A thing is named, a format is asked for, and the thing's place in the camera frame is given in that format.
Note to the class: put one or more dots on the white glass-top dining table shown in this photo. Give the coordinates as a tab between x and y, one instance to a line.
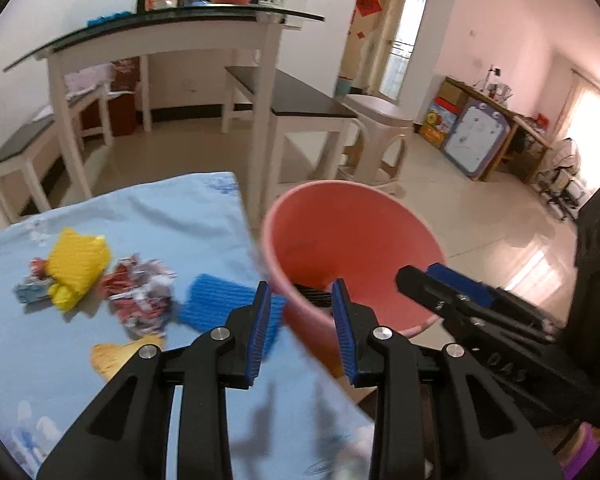
170	35

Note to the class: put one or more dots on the large printed wrapper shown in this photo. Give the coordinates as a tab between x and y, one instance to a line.
140	295

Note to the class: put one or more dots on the purple cloth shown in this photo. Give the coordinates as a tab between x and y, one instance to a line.
585	447

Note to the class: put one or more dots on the white plastic bag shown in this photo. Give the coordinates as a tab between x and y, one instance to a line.
85	77

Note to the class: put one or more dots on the red diamond wall decoration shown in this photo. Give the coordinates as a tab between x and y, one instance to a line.
369	5

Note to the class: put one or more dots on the dark-top white bench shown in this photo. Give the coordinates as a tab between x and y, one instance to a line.
20	145
290	95

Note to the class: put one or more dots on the wooden desk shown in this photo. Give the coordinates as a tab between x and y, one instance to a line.
525	127

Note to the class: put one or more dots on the window curtain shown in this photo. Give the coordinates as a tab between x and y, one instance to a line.
595	110

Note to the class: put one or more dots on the red desk item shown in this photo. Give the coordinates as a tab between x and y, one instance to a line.
542	120

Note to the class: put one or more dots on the office chair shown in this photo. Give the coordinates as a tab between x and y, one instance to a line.
562	190

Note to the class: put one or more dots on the white wall socket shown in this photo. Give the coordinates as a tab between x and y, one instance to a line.
192	85

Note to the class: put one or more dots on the light blue floral cloth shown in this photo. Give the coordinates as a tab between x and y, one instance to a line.
155	220

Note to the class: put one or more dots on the blue flat item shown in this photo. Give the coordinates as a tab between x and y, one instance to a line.
105	19

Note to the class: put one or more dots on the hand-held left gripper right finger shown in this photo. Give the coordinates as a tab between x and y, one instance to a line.
342	335

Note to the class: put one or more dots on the dark red paper bag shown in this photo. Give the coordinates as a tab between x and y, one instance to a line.
125	110

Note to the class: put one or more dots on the pink plastic basin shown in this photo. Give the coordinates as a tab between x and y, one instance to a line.
350	230

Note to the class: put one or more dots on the purple framed drawing board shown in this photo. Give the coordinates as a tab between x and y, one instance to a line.
472	140

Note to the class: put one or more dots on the beige plastic stool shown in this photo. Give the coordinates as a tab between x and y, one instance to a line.
380	110

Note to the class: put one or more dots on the desk lamp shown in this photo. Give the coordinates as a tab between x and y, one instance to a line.
492	80

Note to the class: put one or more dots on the white glass door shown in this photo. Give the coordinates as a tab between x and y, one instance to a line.
405	35

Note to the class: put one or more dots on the brown cardboard box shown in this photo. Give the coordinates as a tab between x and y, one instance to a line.
452	92

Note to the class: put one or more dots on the black foam fruit net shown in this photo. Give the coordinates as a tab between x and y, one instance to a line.
315	296

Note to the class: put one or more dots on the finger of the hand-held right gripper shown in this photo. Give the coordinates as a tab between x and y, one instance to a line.
460	282
415	285

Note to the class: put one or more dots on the colourful fruit carton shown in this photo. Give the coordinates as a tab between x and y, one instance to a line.
440	125

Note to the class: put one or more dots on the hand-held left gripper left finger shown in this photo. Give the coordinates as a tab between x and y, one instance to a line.
260	335

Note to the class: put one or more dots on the blue knitted cloth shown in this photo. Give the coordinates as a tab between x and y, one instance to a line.
210	300

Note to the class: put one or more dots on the yellow knitted cloth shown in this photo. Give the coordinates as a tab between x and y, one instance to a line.
77	265

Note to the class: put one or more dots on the teal bin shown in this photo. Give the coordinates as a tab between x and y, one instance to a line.
344	87

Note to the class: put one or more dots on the small printed wrapper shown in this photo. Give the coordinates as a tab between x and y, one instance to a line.
32	290

